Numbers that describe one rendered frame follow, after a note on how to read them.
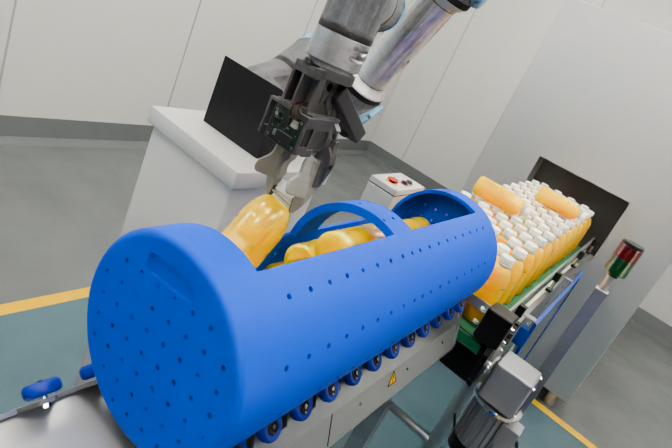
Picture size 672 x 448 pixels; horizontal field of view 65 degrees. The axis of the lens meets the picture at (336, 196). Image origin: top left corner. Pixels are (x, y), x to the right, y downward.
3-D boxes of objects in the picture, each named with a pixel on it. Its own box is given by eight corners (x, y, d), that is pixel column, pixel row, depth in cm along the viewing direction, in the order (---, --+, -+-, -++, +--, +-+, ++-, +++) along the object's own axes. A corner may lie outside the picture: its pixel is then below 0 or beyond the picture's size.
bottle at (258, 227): (218, 304, 79) (297, 210, 82) (220, 318, 73) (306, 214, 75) (181, 276, 78) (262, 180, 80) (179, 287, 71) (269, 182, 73)
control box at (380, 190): (358, 202, 165) (371, 173, 162) (388, 197, 182) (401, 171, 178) (382, 219, 161) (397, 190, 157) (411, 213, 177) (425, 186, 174)
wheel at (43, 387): (29, 383, 63) (33, 399, 63) (65, 370, 67) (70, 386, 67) (13, 389, 66) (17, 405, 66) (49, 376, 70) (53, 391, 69)
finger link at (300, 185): (268, 214, 72) (284, 150, 70) (294, 211, 77) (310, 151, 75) (285, 223, 71) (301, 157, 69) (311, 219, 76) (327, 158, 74)
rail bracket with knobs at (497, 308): (463, 333, 138) (482, 302, 135) (472, 326, 144) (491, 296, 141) (496, 358, 134) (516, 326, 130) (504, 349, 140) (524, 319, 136)
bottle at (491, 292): (456, 308, 149) (488, 254, 143) (473, 308, 153) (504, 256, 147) (472, 325, 144) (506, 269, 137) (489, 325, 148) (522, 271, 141)
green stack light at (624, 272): (602, 268, 150) (611, 254, 148) (605, 264, 155) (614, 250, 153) (624, 281, 147) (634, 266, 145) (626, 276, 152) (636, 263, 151)
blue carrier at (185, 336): (68, 378, 73) (106, 189, 65) (378, 266, 145) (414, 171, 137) (202, 524, 59) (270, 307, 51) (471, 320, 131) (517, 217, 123)
